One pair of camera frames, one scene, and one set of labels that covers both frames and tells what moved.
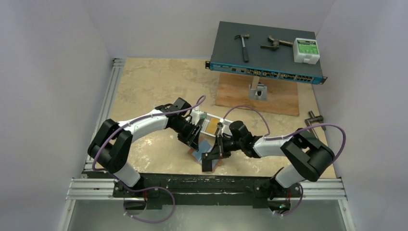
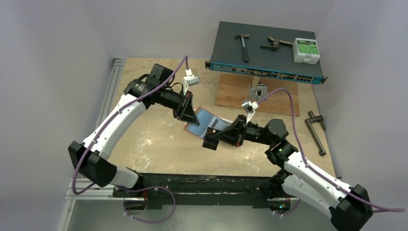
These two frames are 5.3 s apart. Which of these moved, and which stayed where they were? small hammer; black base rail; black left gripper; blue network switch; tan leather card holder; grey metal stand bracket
Moved: black left gripper; tan leather card holder
Stayed: blue network switch; small hammer; grey metal stand bracket; black base rail
